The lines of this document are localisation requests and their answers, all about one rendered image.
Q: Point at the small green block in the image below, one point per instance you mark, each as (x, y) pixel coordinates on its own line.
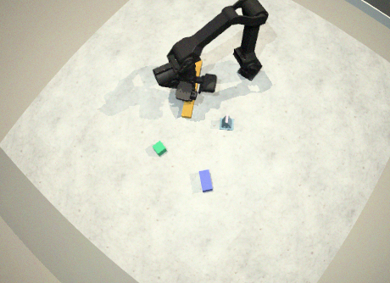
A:
(159, 148)

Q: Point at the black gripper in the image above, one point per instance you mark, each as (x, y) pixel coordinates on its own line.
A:
(207, 82)

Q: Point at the orange bar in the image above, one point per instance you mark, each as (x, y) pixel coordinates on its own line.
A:
(188, 106)

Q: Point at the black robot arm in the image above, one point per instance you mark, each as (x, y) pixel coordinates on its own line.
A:
(186, 52)

